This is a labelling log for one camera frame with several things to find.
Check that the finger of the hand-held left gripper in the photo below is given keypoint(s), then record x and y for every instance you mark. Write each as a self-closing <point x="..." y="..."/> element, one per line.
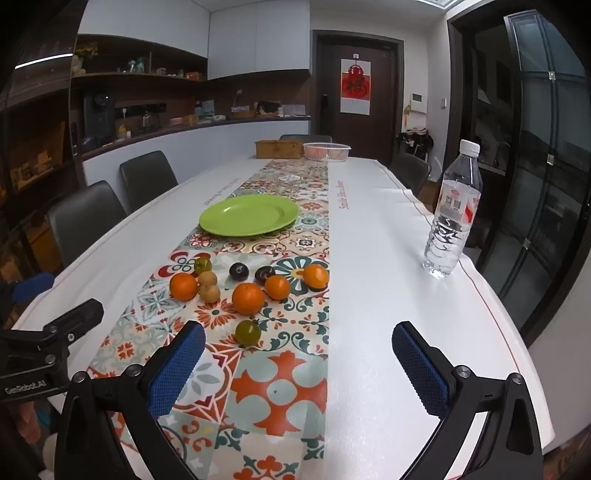
<point x="74" y="318"/>
<point x="34" y="284"/>

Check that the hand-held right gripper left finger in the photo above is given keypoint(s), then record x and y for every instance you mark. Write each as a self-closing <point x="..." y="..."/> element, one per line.
<point x="178" y="364"/>

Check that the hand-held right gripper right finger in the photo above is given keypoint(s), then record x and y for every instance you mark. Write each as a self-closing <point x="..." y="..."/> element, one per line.
<point x="420" y="369"/>

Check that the green tomato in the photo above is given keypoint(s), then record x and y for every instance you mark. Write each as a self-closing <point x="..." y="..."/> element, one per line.
<point x="248" y="332"/>
<point x="202" y="265"/>

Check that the tan longan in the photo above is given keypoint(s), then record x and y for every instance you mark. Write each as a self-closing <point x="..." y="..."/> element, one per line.
<point x="207" y="278"/>
<point x="210" y="294"/>

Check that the large orange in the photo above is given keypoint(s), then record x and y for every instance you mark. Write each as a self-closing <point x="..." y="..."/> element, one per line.
<point x="248" y="298"/>

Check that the dark plum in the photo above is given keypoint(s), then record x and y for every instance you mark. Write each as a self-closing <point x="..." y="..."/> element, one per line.
<point x="238" y="271"/>
<point x="264" y="275"/>

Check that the green plate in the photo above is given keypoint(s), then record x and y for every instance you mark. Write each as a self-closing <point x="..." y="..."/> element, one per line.
<point x="249" y="214"/>

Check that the grey chair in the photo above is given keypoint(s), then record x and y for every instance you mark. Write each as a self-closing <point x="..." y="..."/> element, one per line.
<point x="83" y="221"/>
<point x="304" y="137"/>
<point x="411" y="170"/>
<point x="147" y="177"/>

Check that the patterned table runner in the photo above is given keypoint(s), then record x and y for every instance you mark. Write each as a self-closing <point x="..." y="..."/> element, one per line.
<point x="281" y="387"/>

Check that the clear water bottle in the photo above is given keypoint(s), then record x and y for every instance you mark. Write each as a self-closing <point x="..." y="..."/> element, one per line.
<point x="450" y="217"/>

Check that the yellow bottle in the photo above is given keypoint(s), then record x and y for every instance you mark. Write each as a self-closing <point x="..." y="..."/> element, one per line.
<point x="122" y="131"/>

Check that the black coffee machine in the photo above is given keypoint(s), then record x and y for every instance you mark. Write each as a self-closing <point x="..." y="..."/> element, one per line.
<point x="98" y="117"/>

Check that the glass jar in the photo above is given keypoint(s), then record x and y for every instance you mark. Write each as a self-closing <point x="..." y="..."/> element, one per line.
<point x="147" y="121"/>

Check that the black bag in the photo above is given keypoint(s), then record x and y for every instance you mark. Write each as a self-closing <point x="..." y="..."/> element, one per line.
<point x="415" y="145"/>

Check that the glass sliding door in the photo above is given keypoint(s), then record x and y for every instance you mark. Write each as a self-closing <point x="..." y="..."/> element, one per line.
<point x="545" y="161"/>

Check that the teal box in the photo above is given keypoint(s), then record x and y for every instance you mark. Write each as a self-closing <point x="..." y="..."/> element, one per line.
<point x="208" y="110"/>

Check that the small wicker basket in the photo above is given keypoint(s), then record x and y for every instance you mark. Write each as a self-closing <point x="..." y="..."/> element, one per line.
<point x="242" y="112"/>

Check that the white desk lamp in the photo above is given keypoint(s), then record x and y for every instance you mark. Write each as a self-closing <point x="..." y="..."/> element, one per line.
<point x="237" y="99"/>

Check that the dark wooden door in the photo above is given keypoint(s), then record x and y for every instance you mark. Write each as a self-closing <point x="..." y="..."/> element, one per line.
<point x="383" y="92"/>

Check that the white box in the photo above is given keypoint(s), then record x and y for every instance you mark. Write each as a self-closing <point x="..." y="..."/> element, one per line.
<point x="294" y="110"/>

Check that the wooden wall shelf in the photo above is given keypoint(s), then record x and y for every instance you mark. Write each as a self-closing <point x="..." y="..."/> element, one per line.
<point x="138" y="78"/>

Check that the white wall panel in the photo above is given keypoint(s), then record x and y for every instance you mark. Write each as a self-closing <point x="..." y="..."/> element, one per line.
<point x="419" y="102"/>

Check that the red wall calendar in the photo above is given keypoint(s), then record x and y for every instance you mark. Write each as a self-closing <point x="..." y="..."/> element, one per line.
<point x="355" y="85"/>

